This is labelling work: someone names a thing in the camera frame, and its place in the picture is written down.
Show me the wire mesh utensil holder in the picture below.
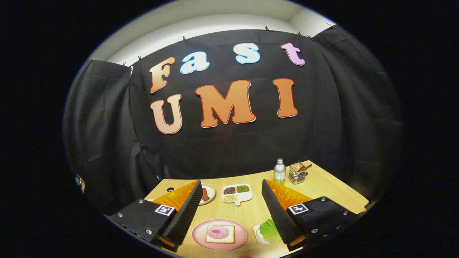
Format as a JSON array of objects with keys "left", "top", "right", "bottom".
[{"left": 289, "top": 163, "right": 308, "bottom": 185}]

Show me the white square plate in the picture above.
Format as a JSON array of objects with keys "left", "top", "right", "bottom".
[{"left": 253, "top": 225, "right": 275, "bottom": 246}]

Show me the green lettuce leaf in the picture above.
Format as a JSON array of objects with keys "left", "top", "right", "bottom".
[{"left": 259, "top": 219, "right": 284, "bottom": 245}]

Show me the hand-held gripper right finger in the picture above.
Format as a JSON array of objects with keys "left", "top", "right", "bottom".
[{"left": 261, "top": 179, "right": 359, "bottom": 251}]

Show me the beige round plate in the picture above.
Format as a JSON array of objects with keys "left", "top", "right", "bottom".
[{"left": 198, "top": 183, "right": 216, "bottom": 205}]

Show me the pink round plate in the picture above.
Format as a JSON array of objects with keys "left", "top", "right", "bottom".
[{"left": 191, "top": 219, "right": 248, "bottom": 251}]

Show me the square white toast slice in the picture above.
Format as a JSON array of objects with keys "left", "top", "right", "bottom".
[{"left": 205, "top": 225, "right": 236, "bottom": 244}]

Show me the pink ham slice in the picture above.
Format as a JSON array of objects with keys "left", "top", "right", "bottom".
[{"left": 208, "top": 226, "right": 230, "bottom": 240}]

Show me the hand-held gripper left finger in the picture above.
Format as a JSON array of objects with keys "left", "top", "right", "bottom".
[{"left": 109, "top": 180, "right": 204, "bottom": 253}]

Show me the silver bottle with green label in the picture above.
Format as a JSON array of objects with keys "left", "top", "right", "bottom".
[{"left": 273, "top": 158, "right": 286, "bottom": 185}]

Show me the white divided dish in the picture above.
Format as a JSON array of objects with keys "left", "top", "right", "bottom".
[{"left": 222, "top": 183, "right": 253, "bottom": 206}]

